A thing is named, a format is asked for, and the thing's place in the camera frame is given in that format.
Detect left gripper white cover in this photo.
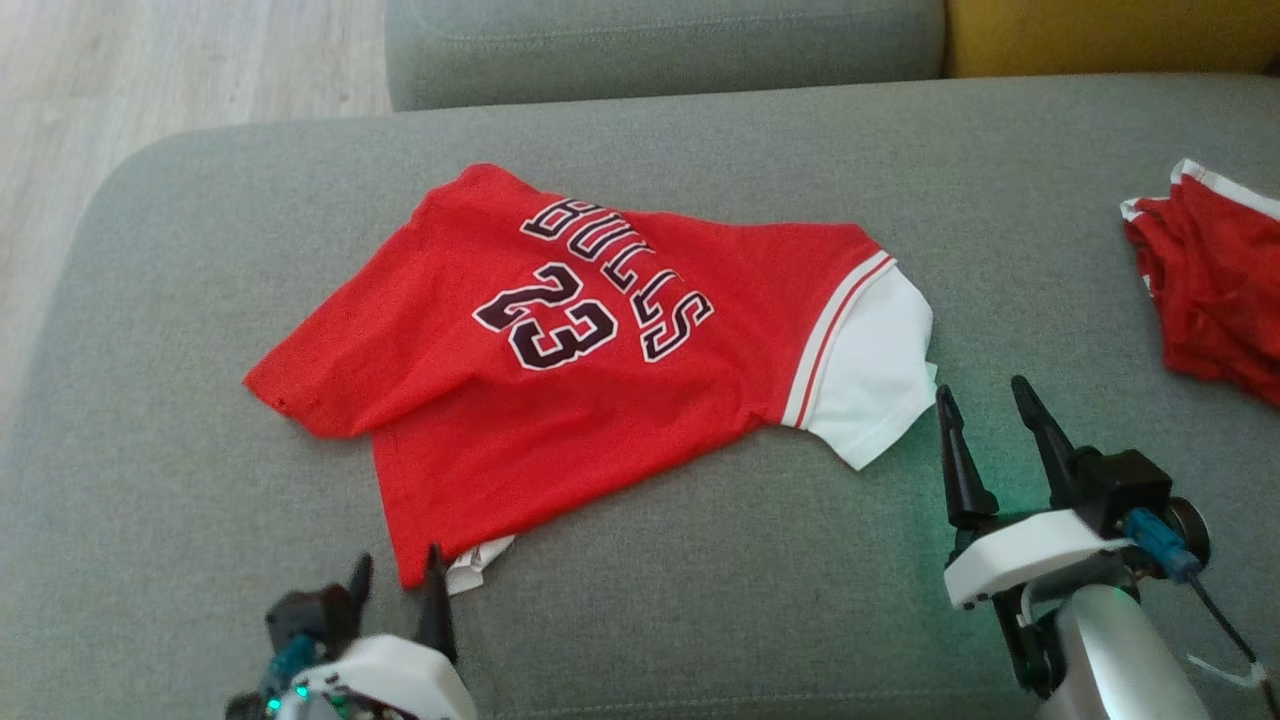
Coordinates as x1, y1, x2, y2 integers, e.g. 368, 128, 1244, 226
225, 543, 479, 720

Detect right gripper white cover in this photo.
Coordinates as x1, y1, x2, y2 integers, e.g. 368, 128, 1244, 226
935, 375, 1131, 699

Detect red Bulls jersey white sleeves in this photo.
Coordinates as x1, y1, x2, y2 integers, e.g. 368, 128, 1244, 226
243, 163, 939, 596

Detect red shorts white trim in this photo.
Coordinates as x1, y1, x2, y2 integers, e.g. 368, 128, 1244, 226
1120, 158, 1280, 406

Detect grey sofa seat cushion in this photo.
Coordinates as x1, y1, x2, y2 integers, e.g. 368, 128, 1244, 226
0, 72, 1280, 720

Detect yellow sofa cushion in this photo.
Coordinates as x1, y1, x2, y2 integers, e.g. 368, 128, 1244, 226
943, 0, 1280, 79

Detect grey sofa back cushion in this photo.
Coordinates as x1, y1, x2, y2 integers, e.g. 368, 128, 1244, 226
385, 0, 946, 113

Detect left blue cable connector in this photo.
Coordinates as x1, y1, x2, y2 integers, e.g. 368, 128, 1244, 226
258, 635, 316, 703

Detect blue cable connector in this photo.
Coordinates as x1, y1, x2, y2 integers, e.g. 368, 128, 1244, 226
1122, 508, 1201, 583
258, 635, 316, 703

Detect right blue cable connector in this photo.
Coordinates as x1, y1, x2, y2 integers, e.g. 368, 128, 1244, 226
1122, 508, 1201, 583

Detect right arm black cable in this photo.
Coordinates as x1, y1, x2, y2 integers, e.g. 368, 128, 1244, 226
1185, 575, 1280, 720

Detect white cable tag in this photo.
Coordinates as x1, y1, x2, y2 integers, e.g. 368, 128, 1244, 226
1188, 655, 1266, 691

